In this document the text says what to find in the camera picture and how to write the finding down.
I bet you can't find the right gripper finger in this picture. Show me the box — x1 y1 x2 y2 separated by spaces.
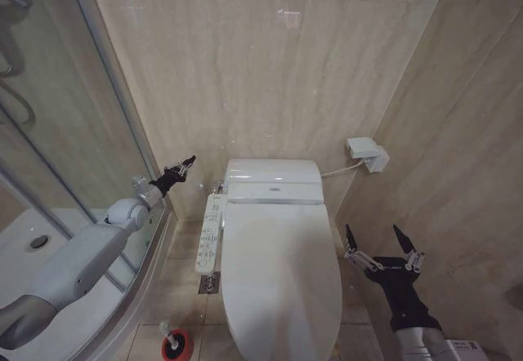
392 224 427 274
343 223 379 273

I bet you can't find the white toilet lid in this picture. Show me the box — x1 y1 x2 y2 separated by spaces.
221 203 344 361

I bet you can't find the white toilet tank unit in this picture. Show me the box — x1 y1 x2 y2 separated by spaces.
224 158 324 206

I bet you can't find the white toilet brush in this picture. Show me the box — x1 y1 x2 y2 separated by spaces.
159 320 181 350

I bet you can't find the red toilet brush holder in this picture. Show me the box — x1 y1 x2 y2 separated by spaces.
160 328 191 360

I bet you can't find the white bidet control panel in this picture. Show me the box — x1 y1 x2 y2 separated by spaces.
194 193 226 274

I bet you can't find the steel floor drain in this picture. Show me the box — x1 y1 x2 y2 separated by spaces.
198 272 222 296

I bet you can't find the round shower drain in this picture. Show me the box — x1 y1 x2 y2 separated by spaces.
28 234 51 252

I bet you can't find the white shower tray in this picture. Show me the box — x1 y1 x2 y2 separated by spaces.
0 207 172 361

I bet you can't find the white power cable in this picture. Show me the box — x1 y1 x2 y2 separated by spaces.
320 161 364 178

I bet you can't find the white wall socket box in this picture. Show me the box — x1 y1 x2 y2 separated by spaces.
345 136 391 174

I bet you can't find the glass shower enclosure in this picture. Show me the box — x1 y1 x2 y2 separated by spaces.
0 0 173 361

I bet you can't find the chrome shower hose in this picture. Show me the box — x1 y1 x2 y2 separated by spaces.
0 78 38 130

